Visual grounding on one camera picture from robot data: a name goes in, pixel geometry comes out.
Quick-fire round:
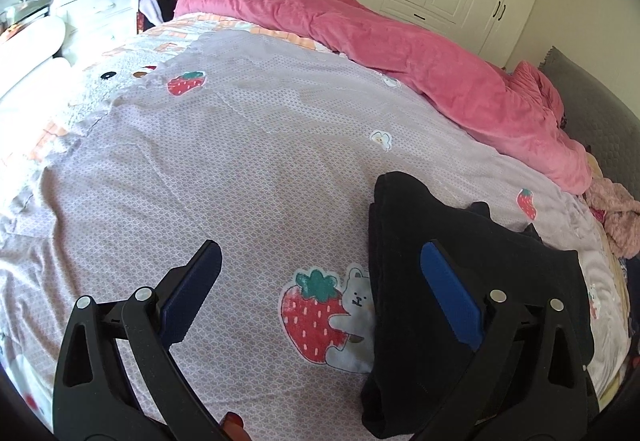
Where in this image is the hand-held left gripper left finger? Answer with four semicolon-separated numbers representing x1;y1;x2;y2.
52;240;223;441

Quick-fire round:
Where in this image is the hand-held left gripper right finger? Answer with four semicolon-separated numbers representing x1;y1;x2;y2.
410;240;601;441

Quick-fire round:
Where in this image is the black sweatshirt with orange cuffs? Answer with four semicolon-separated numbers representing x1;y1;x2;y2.
360;171;598;439

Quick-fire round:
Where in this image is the person's left hand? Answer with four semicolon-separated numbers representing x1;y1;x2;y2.
222;413;252;441

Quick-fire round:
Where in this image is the lilac strawberry-print bed sheet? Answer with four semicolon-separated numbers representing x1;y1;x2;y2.
0;14;631;441

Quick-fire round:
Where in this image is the crumpled pink garment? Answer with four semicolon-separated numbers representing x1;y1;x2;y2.
585;178;640;258

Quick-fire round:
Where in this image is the grey quilted headboard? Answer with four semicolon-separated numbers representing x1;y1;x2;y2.
537;46;640;202

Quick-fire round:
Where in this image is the pink comforter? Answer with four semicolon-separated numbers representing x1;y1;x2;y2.
172;0;593;194

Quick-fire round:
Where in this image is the white pillow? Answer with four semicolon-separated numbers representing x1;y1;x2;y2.
0;16;67;72
0;58;73;122

